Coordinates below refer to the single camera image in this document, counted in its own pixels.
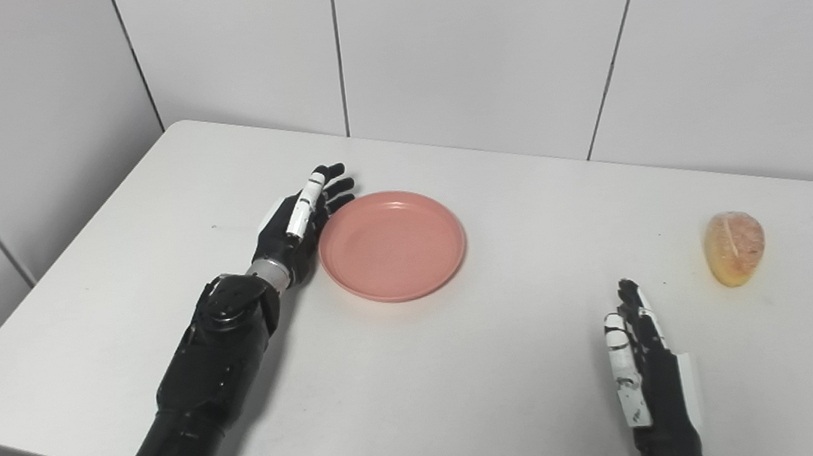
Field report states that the pink round plate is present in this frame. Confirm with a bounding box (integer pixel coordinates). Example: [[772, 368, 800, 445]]
[[313, 183, 473, 310]]

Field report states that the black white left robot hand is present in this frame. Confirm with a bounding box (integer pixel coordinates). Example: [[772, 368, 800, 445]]
[[242, 161, 367, 290]]

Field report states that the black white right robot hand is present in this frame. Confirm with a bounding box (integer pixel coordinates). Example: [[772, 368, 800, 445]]
[[599, 273, 707, 456]]

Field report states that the yellow-orange peeled fruit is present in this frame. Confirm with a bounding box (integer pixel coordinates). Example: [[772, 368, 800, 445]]
[[700, 208, 770, 291]]

